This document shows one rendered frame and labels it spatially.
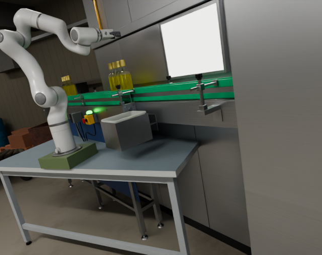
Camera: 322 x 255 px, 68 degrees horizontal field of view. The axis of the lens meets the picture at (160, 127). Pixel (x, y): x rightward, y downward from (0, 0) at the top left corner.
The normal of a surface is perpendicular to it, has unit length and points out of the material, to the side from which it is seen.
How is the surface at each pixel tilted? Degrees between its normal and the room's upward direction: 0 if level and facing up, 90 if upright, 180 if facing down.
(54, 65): 90
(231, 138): 90
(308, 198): 90
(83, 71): 90
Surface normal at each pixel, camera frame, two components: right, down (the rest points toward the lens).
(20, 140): -0.42, 0.29
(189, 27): -0.74, 0.29
